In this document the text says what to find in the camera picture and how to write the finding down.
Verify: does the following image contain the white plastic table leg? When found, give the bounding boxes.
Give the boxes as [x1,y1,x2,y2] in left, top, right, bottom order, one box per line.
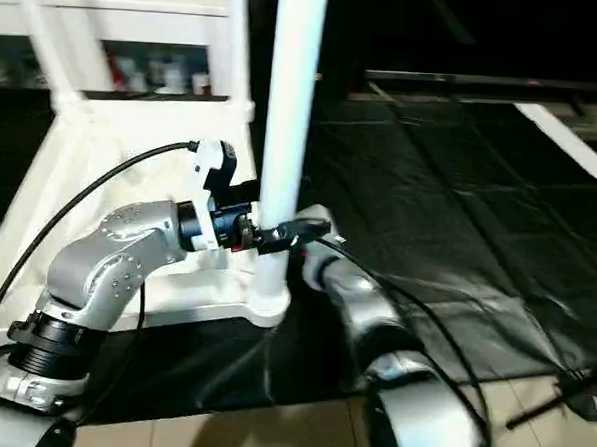
[216,0,264,124]
[0,0,91,115]
[244,0,332,321]

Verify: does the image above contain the white plastic table top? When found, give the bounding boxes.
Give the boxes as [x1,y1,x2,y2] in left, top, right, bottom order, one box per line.
[0,88,306,376]

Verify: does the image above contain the black work mat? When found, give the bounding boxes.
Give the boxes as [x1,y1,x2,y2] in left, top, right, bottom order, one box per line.
[0,73,597,447]

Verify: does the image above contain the white glass-door cabinet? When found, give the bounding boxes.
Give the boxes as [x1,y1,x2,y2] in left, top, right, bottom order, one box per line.
[0,0,239,106]

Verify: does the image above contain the black metal bar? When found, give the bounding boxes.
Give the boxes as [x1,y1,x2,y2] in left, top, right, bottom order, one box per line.
[364,68,597,101]

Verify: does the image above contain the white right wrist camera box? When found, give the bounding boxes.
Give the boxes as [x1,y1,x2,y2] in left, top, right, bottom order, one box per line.
[295,203,346,249]

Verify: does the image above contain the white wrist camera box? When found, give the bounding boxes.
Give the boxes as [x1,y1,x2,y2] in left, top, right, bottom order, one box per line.
[295,203,346,249]
[186,138,241,219]

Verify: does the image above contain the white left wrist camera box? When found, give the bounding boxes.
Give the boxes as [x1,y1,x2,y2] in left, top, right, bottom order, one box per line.
[186,138,241,219]

